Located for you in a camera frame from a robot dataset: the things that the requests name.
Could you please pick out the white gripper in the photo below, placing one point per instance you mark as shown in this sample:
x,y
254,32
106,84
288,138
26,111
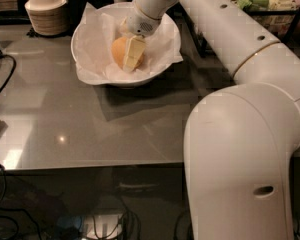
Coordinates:
x,y
140,23

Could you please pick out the orange fruit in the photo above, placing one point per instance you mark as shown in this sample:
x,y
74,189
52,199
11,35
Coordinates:
x,y
118,50

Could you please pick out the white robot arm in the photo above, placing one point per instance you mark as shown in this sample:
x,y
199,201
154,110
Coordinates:
x,y
238,141

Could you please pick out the white bowl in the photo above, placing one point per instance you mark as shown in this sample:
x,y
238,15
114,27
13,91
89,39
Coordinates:
x,y
123,81

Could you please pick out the white paper liner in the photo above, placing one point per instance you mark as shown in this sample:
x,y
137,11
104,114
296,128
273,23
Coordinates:
x,y
96,50

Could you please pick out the black cup with cutlery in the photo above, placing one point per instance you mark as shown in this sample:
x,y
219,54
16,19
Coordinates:
x,y
77,0

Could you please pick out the stack of paper bowls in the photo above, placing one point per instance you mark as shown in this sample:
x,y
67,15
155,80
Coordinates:
x,y
48,17

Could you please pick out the green packet in basket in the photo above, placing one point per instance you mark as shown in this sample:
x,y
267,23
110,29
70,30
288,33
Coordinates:
x,y
253,5

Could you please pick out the white power strip under table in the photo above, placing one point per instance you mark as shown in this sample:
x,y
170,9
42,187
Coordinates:
x,y
102,227

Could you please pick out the black wire basket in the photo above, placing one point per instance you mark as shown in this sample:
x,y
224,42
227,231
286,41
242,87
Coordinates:
x,y
281,17

